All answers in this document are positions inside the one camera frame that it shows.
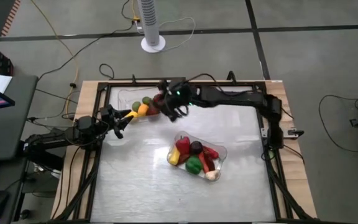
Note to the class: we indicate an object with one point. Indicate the dark red apple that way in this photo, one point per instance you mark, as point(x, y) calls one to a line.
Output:
point(153, 110)

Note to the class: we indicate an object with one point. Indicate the orange fruit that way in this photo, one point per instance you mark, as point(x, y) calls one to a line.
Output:
point(143, 109)

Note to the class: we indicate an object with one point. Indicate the grey desk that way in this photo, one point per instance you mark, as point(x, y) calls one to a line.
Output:
point(8, 137)

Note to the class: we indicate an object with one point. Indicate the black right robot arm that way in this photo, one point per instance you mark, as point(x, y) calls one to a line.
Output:
point(238, 96)

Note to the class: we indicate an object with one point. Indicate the yellow corn cob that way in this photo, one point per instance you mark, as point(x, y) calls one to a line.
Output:
point(174, 156)

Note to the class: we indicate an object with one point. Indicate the yellow lemon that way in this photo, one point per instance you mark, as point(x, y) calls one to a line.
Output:
point(131, 114)

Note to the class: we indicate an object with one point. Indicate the wooden table board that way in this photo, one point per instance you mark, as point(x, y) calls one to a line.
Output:
point(87, 93)

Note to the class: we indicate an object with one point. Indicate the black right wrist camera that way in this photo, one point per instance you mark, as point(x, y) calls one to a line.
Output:
point(164, 86)

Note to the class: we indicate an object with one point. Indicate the black table frame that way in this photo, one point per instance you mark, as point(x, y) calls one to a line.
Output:
point(244, 83)

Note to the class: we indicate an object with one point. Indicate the red bell pepper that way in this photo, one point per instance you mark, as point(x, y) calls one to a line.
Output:
point(182, 144)

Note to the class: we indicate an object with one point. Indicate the orange-red carrot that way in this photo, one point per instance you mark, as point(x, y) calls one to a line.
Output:
point(204, 163)

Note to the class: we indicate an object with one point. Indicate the white tower fan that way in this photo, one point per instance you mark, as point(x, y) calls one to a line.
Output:
point(149, 18)

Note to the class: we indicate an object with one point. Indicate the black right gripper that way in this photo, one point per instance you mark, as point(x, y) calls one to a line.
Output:
point(179, 99)

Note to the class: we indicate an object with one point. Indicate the bright red leafed apple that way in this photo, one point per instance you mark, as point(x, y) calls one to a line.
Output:
point(157, 99)

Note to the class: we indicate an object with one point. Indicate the clear plastic bin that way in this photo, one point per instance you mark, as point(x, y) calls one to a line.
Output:
point(222, 151)
point(123, 99)

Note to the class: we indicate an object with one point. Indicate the green bell pepper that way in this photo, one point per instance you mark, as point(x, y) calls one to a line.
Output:
point(193, 165)

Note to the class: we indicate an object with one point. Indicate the white power plug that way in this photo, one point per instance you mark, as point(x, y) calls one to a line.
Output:
point(135, 21)

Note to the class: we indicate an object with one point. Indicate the white garlic bulb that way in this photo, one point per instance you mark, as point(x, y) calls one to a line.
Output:
point(212, 175)

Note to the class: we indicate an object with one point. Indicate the black side bracket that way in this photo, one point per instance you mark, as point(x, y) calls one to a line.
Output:
point(294, 132)

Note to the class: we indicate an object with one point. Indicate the dark red long pepper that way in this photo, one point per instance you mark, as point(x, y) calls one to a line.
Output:
point(211, 152)

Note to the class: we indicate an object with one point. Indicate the black frame clamp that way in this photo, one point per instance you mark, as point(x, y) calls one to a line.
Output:
point(133, 79)
point(231, 74)

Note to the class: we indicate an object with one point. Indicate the dark purple plum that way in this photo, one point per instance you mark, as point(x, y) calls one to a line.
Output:
point(196, 147)

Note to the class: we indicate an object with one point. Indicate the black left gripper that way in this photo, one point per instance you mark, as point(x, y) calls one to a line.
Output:
point(109, 119)

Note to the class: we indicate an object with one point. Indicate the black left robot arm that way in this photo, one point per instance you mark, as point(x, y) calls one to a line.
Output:
point(57, 138)

